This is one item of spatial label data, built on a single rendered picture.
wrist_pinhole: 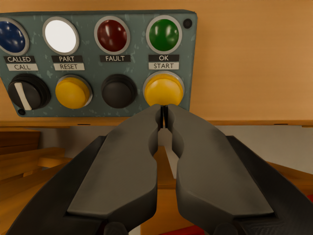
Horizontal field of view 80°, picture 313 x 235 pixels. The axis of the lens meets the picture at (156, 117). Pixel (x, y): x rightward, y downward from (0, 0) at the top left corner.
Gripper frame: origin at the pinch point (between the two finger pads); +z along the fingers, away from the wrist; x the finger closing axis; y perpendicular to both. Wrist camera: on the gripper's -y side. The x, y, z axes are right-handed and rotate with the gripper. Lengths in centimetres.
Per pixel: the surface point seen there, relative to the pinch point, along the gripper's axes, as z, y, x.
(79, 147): 72, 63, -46
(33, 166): 47, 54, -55
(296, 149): 71, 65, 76
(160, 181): 10.1, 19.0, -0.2
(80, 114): 2.9, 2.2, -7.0
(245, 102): 4.7, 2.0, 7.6
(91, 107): 2.8, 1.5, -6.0
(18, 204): 13.4, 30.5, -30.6
